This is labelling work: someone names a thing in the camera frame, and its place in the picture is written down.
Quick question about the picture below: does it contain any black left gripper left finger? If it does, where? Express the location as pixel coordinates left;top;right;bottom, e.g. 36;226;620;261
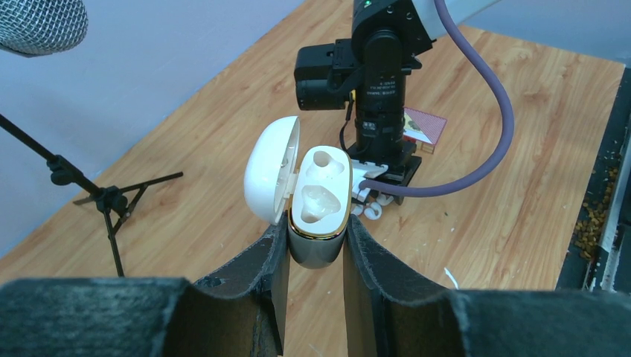
1;215;289;356

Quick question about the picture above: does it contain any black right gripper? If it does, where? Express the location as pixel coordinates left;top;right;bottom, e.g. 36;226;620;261
345;123;422;188

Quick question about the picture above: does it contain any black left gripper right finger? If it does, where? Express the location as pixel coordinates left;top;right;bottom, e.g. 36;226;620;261
343;216;630;356

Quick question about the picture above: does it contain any white gold-trimmed earbud case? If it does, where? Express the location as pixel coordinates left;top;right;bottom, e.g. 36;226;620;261
243;116;353;269

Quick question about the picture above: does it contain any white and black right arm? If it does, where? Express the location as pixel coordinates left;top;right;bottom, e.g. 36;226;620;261
294;1;630;356

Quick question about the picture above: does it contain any white ear-clip earbud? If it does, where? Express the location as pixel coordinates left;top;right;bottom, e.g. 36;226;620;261
363;202;382;221
350;204;365;216

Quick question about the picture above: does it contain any black microphone tripod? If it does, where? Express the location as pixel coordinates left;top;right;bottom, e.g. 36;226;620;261
1;115;183;277

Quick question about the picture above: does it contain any grey microphone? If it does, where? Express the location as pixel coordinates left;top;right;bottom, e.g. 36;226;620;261
1;0;89;57

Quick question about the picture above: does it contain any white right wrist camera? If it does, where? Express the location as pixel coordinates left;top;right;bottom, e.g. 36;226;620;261
351;159;388;203

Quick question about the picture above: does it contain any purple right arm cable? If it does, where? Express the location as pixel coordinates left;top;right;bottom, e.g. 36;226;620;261
359;0;516;199

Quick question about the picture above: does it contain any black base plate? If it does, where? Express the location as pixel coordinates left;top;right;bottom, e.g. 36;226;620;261
556;68;630;294

